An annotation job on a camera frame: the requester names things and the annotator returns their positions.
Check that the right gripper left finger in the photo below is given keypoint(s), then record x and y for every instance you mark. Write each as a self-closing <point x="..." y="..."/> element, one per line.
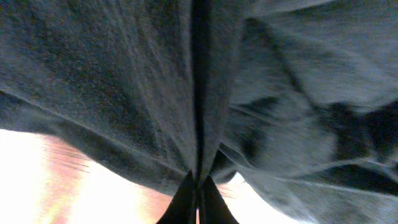
<point x="183" y="207"/>

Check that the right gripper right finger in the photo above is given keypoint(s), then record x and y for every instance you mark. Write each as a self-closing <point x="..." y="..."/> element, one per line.
<point x="212" y="208"/>

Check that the dark green Nike t-shirt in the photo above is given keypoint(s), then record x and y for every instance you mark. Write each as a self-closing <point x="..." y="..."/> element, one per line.
<point x="299" y="97"/>

